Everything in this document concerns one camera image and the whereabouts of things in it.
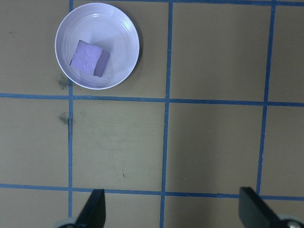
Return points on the purple round plate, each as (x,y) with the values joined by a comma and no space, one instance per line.
(118,35)

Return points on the purple foam block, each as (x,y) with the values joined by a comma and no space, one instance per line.
(86,57)

